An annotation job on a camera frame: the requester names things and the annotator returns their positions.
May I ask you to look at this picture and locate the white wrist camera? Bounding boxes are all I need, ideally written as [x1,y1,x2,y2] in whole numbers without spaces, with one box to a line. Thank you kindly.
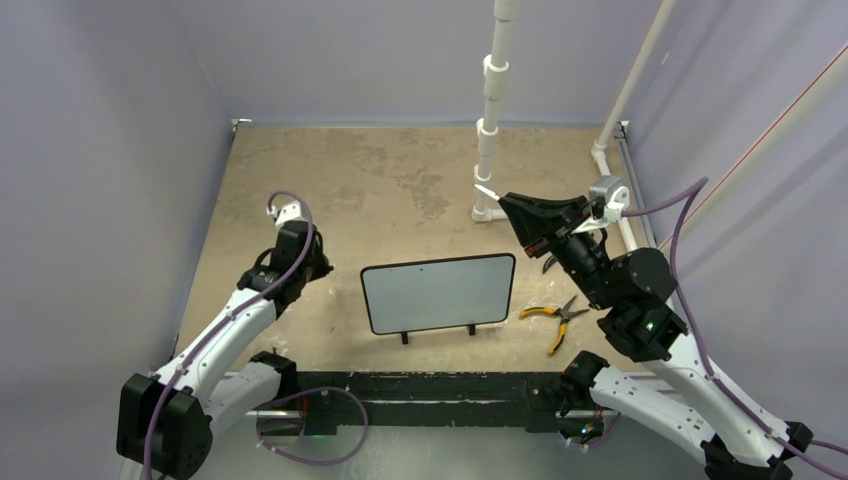
[574,175,632,233]
[266,200,306,230]

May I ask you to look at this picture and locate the white whiteboard marker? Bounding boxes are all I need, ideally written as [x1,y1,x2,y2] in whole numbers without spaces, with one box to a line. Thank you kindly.
[474,184,501,202]

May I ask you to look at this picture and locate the purple cable loop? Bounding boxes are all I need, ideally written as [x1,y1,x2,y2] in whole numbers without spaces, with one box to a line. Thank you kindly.
[256,384,371,467]

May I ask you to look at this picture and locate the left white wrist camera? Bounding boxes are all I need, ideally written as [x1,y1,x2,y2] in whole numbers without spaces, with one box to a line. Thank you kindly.
[266,200,306,230]

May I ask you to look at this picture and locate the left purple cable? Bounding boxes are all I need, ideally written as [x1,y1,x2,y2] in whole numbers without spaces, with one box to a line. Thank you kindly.
[140,191,314,480]

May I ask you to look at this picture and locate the yellow-handled pliers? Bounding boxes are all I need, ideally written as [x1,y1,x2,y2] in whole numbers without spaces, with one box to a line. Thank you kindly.
[518,296,591,357]

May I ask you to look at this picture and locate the white PVC pipe frame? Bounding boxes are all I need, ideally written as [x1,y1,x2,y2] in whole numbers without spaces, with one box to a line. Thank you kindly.
[471,0,847,226]

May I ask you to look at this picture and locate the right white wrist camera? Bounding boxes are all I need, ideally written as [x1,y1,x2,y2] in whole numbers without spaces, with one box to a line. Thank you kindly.
[574,175,632,233]

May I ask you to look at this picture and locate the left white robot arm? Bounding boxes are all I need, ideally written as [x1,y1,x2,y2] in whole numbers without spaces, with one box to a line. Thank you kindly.
[116,220,333,479]

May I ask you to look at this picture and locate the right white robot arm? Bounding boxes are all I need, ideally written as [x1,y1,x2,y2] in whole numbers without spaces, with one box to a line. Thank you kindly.
[498,192,814,479]

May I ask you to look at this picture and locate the black-handled wire stripper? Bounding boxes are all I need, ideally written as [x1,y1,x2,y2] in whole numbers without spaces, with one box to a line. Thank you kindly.
[542,255,558,274]

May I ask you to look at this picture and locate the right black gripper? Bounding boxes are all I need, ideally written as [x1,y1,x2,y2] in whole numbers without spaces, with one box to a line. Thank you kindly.
[498,191,614,308]

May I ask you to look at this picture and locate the small black-framed whiteboard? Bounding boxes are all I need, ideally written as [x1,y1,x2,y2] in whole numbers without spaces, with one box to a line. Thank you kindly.
[359,252,516,345]

